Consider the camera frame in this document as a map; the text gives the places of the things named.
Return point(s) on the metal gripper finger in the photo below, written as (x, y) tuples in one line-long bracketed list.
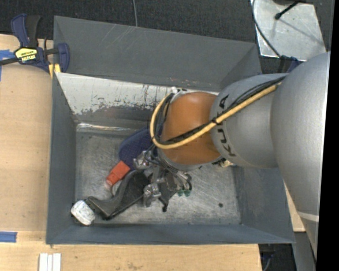
[(164, 202), (151, 193)]

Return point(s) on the black plastic tool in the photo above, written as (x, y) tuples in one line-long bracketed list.
[(124, 195)]

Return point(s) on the red plastic piece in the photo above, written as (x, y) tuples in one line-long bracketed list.
[(119, 172)]

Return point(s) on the dark blue cloth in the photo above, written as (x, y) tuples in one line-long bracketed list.
[(135, 147)]

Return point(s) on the white round cap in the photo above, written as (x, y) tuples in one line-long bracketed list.
[(82, 213)]

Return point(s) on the pale wood board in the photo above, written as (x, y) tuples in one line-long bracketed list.
[(22, 150)]

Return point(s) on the grey metal bin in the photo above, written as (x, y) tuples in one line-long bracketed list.
[(111, 52)]

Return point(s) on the black cylinder on white bracket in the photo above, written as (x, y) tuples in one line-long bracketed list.
[(226, 164)]

